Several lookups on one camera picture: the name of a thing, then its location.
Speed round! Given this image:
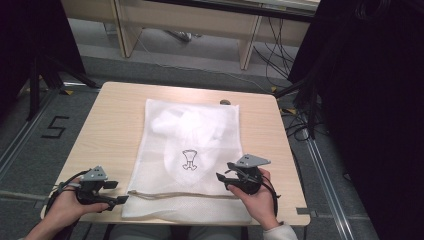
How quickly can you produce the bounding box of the bundle of black floor cables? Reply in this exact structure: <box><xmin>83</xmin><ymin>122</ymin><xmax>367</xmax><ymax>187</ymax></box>
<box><xmin>252</xmin><ymin>16</ymin><xmax>303</xmax><ymax>88</ymax></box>

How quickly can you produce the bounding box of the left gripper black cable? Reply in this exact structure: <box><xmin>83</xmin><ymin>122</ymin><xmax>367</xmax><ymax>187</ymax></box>
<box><xmin>44</xmin><ymin>169</ymin><xmax>92</xmax><ymax>216</ymax></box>

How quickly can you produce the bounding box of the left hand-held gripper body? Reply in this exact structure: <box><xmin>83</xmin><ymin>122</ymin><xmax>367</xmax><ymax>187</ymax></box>
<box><xmin>75</xmin><ymin>165</ymin><xmax>112</xmax><ymax>205</ymax></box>

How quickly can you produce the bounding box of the black curtain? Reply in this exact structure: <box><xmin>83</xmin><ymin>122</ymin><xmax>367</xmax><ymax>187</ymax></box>
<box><xmin>0</xmin><ymin>0</ymin><xmax>87</xmax><ymax>113</ymax></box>
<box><xmin>287</xmin><ymin>0</ymin><xmax>424</xmax><ymax>240</ymax></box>

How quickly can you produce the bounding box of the white mesh laundry bag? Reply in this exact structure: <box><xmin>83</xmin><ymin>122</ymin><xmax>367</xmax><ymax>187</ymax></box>
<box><xmin>121</xmin><ymin>97</ymin><xmax>253</xmax><ymax>225</ymax></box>

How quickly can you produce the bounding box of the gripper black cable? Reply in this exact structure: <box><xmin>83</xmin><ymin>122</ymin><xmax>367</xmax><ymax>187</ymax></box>
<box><xmin>259</xmin><ymin>174</ymin><xmax>282</xmax><ymax>218</ymax></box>
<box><xmin>44</xmin><ymin>169</ymin><xmax>92</xmax><ymax>216</ymax></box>

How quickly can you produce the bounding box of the white garment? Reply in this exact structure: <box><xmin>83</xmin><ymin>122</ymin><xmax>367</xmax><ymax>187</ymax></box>
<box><xmin>150</xmin><ymin>106</ymin><xmax>246</xmax><ymax>188</ymax></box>

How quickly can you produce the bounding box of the grey power strip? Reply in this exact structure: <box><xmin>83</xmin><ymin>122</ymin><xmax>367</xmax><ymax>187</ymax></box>
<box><xmin>164</xmin><ymin>29</ymin><xmax>203</xmax><ymax>43</ymax></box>

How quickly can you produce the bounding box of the metal floor rail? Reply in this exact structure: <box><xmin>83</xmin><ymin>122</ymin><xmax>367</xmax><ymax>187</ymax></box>
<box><xmin>0</xmin><ymin>89</ymin><xmax>60</xmax><ymax>182</ymax></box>
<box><xmin>301</xmin><ymin>129</ymin><xmax>357</xmax><ymax>240</ymax></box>

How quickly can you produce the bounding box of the person's left hand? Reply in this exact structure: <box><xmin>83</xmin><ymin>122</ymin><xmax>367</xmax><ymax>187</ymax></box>
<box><xmin>44</xmin><ymin>177</ymin><xmax>111</xmax><ymax>232</ymax></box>

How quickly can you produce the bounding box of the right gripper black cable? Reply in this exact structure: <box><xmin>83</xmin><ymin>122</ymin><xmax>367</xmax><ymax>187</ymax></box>
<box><xmin>259</xmin><ymin>174</ymin><xmax>282</xmax><ymax>218</ymax></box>

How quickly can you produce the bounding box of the light wooden desk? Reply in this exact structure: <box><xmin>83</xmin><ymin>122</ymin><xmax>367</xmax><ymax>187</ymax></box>
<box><xmin>59</xmin><ymin>0</ymin><xmax>322</xmax><ymax>71</ymax></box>

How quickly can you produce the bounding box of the person's right hand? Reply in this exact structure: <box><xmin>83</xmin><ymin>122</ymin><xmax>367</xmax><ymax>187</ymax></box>
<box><xmin>226</xmin><ymin>167</ymin><xmax>282</xmax><ymax>232</ymax></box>

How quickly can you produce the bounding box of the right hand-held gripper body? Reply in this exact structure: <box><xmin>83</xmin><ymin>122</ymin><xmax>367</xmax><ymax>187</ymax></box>
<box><xmin>229</xmin><ymin>153</ymin><xmax>272</xmax><ymax>196</ymax></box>

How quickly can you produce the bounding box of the beige drawstring cord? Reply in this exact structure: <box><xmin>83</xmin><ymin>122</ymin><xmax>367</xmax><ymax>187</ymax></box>
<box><xmin>127</xmin><ymin>189</ymin><xmax>239</xmax><ymax>201</ymax></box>

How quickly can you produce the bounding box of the black metal stand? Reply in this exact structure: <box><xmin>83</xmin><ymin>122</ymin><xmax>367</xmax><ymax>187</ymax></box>
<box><xmin>274</xmin><ymin>75</ymin><xmax>318</xmax><ymax>140</ymax></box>
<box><xmin>25</xmin><ymin>54</ymin><xmax>101</xmax><ymax>122</ymax></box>

